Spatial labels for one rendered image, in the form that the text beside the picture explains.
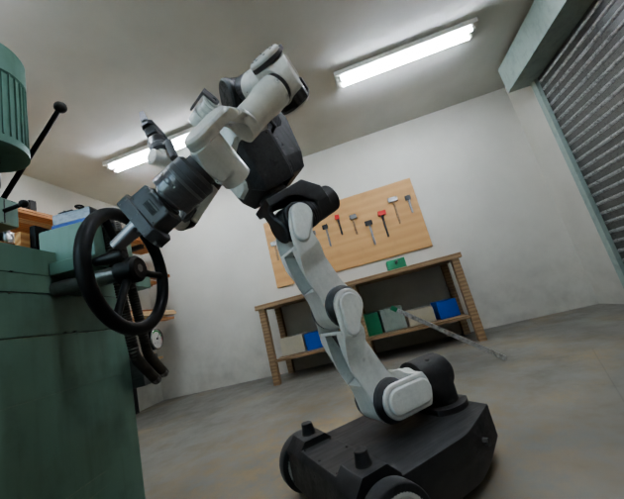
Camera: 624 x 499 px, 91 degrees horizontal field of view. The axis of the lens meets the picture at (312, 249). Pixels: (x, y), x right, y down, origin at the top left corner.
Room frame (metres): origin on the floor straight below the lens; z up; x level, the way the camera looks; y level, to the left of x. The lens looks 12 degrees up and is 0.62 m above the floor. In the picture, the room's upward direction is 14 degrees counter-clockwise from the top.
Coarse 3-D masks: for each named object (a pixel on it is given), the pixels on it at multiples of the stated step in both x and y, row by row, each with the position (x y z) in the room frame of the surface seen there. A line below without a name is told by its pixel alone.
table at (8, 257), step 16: (0, 256) 0.55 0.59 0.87; (16, 256) 0.58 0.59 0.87; (32, 256) 0.61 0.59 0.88; (48, 256) 0.65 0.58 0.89; (96, 256) 0.67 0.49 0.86; (16, 272) 0.58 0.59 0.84; (32, 272) 0.61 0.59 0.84; (48, 272) 0.65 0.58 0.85; (64, 272) 0.65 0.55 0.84; (144, 288) 1.02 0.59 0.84
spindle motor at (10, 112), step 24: (0, 48) 0.64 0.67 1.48; (0, 72) 0.64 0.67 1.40; (24, 72) 0.71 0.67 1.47; (0, 96) 0.64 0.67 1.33; (24, 96) 0.71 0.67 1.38; (0, 120) 0.64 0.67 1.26; (24, 120) 0.70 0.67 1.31; (0, 144) 0.64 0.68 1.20; (24, 144) 0.70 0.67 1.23; (0, 168) 0.72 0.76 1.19
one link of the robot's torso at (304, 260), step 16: (304, 208) 1.01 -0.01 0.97; (304, 224) 1.00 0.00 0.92; (304, 240) 1.00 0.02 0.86; (288, 256) 1.10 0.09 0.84; (304, 256) 1.00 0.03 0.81; (320, 256) 1.05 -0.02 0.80; (288, 272) 1.11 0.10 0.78; (304, 272) 1.02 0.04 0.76; (320, 272) 1.05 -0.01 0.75; (304, 288) 1.12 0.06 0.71; (320, 288) 1.04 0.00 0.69; (336, 288) 1.06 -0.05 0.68; (352, 288) 1.09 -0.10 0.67; (320, 304) 1.05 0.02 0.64; (320, 320) 1.10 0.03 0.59; (336, 320) 1.04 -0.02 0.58
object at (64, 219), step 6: (78, 210) 0.68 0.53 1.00; (84, 210) 0.68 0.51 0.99; (90, 210) 0.68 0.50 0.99; (54, 216) 0.68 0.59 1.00; (60, 216) 0.68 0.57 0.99; (66, 216) 0.68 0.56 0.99; (72, 216) 0.68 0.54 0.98; (78, 216) 0.68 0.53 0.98; (84, 216) 0.68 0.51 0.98; (54, 222) 0.68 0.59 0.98; (60, 222) 0.68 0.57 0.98; (66, 222) 0.68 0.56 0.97; (72, 222) 0.68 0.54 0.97; (78, 222) 0.68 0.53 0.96; (54, 228) 0.68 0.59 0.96
